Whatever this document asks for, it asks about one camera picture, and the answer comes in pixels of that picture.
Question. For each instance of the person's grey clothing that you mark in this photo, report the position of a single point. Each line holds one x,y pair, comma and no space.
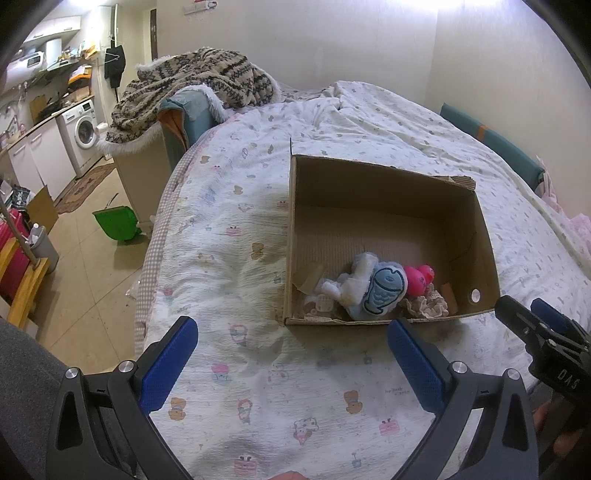
27,369

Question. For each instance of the beige bed frame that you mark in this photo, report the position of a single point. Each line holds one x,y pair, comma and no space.
143,180

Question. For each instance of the grey trash bin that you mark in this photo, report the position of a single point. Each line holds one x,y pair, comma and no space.
46,249

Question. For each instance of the white fluffy cloth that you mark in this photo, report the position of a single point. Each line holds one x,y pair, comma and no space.
333,290

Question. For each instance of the black hanging garment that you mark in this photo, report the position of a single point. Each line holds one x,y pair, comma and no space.
114,64

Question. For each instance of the red suitcase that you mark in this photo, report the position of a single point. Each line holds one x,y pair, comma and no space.
9,249

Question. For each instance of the person's right hand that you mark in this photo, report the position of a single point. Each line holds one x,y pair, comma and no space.
542,417

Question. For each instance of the beige frilly cloth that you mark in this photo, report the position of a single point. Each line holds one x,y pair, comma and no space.
427,304

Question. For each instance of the flat cardboard piece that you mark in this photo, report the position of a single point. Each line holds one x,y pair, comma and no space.
41,207

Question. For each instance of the white water heater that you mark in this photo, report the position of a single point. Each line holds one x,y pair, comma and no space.
53,50

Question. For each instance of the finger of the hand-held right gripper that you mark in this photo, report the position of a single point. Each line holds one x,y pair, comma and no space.
551,318
517,316

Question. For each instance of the teal cushion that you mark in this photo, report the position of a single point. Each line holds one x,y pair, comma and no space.
189,117

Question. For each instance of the brown doormat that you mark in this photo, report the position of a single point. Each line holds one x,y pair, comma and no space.
83,187

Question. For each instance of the pink plush toy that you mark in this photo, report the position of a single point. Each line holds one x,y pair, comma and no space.
415,279

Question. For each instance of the brown patterned fleece blanket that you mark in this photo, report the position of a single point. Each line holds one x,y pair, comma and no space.
194,78

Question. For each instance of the green dustpan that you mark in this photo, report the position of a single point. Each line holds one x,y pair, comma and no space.
117,224

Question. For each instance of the white kitchen cabinet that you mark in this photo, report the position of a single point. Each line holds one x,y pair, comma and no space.
41,157

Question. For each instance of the white washing machine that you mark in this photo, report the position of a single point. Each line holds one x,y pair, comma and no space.
81,134

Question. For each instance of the blue and white plush toy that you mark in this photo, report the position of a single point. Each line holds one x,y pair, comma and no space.
383,290

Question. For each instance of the brown cardboard box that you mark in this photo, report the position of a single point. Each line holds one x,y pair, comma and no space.
369,207

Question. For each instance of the pink cloth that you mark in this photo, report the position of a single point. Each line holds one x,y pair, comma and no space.
572,217

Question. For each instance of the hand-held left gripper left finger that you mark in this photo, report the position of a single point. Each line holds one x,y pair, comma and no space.
171,364

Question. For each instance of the yellow wooden rack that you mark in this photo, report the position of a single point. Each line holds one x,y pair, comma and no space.
27,286

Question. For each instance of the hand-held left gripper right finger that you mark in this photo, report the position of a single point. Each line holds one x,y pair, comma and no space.
415,364

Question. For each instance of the white printed bed sheet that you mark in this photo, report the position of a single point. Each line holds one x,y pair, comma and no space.
240,240

